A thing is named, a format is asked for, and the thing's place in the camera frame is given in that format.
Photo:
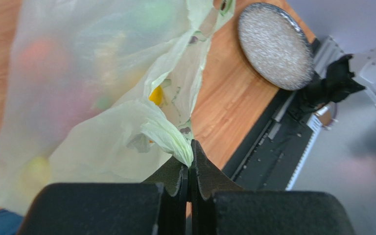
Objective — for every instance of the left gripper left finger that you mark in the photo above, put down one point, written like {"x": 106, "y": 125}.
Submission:
{"x": 157, "y": 206}

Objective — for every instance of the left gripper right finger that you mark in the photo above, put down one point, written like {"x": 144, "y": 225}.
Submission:
{"x": 222, "y": 207}

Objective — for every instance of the fake yellow banana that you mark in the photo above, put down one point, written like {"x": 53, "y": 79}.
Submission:
{"x": 156, "y": 96}

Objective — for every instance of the translucent yellowish plastic bag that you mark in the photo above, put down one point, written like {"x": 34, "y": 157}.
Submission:
{"x": 80, "y": 76}

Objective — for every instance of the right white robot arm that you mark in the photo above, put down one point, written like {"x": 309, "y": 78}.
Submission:
{"x": 338, "y": 76}

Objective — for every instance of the blue cloth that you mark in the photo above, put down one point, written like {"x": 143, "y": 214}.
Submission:
{"x": 9, "y": 222}

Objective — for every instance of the speckled ceramic plate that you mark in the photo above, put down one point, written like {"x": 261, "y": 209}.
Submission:
{"x": 276, "y": 46}

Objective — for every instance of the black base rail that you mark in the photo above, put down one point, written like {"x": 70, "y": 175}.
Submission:
{"x": 273, "y": 153}

